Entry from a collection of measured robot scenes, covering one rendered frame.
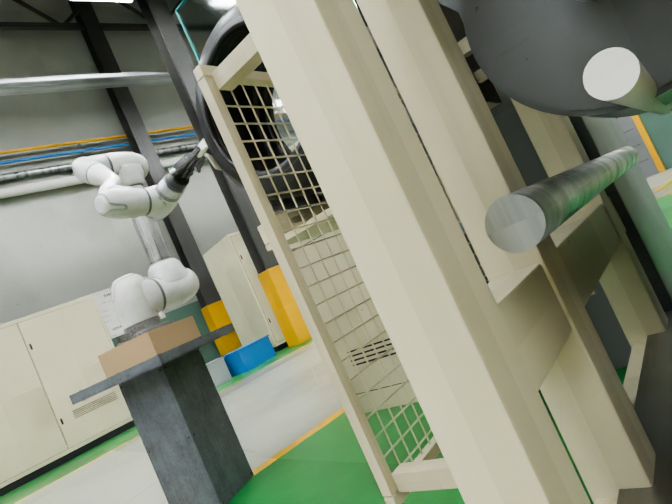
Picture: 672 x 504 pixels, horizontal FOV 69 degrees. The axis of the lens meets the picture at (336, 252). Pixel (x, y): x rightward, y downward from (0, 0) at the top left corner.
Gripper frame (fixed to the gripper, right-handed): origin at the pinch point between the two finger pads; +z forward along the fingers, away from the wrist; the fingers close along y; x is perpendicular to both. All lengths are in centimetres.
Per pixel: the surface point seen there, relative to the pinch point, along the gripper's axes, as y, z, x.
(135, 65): 548, -572, -632
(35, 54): 372, -608, -669
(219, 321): 461, -629, -63
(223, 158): -11.9, 16.8, 16.2
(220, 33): -12.1, 39.6, -9.1
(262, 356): 347, -438, 44
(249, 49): -61, 76, 39
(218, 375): 284, -459, 37
